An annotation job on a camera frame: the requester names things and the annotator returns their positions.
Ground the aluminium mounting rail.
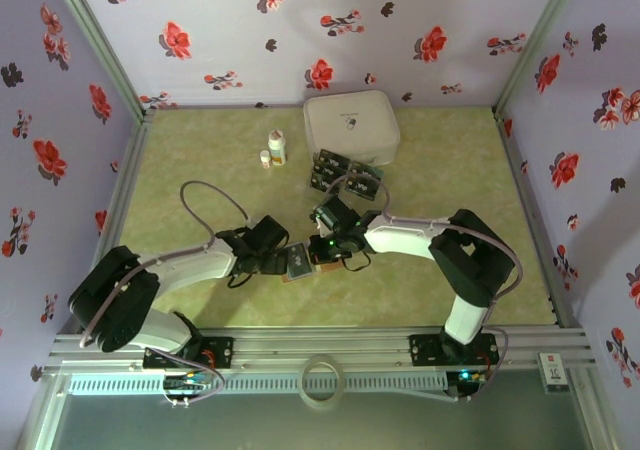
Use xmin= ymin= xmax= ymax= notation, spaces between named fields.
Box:
xmin=42 ymin=325 xmax=599 ymax=377

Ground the black component tray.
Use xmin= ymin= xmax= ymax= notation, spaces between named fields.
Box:
xmin=305 ymin=148 xmax=386 ymax=202

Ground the black VIP credit card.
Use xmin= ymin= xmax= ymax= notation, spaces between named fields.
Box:
xmin=313 ymin=160 xmax=346 ymax=179
xmin=317 ymin=148 xmax=351 ymax=169
xmin=343 ymin=174 xmax=379 ymax=201
xmin=348 ymin=161 xmax=385 ymax=180
xmin=309 ymin=172 xmax=341 ymax=194
xmin=283 ymin=241 xmax=314 ymax=281

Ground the aluminium corner post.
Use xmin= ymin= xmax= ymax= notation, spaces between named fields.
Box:
xmin=492 ymin=0 xmax=586 ymax=121
xmin=45 ymin=0 xmax=157 ymax=121

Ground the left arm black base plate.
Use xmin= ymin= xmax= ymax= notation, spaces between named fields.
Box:
xmin=143 ymin=336 xmax=235 ymax=370

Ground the white square storage box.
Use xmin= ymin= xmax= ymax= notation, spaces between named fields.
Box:
xmin=303 ymin=88 xmax=402 ymax=167

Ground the aluminium side rail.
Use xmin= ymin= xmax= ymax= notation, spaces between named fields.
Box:
xmin=492 ymin=109 xmax=576 ymax=329
xmin=74 ymin=109 xmax=157 ymax=334

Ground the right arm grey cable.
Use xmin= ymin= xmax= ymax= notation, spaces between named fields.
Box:
xmin=319 ymin=172 xmax=525 ymax=316

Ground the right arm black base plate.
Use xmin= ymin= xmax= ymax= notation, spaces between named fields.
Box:
xmin=408 ymin=333 xmax=501 ymax=367

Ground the large white pill bottle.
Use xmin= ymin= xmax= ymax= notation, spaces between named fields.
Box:
xmin=267 ymin=129 xmax=289 ymax=167

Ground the clear tape roll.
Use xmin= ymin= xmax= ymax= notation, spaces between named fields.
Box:
xmin=298 ymin=354 xmax=346 ymax=411

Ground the small white tag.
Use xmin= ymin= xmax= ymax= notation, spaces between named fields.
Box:
xmin=537 ymin=352 xmax=571 ymax=395

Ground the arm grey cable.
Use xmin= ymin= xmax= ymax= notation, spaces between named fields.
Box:
xmin=319 ymin=172 xmax=525 ymax=316
xmin=78 ymin=180 xmax=256 ymax=349

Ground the white slotted cable duct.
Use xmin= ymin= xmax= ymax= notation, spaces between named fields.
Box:
xmin=67 ymin=372 xmax=449 ymax=396

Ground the left arm grey cable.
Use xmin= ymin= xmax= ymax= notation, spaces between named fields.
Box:
xmin=78 ymin=180 xmax=256 ymax=349

